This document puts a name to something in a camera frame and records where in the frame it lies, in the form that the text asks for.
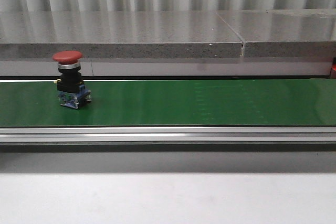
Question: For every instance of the aluminium conveyor frame rail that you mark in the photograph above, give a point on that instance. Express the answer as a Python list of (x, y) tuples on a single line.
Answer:
[(167, 135)]

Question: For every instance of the green conveyor belt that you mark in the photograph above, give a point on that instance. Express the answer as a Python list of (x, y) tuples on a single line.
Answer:
[(278, 102)]

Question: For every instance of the grey speckled stone slab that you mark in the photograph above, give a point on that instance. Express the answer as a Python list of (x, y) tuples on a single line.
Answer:
[(118, 35)]

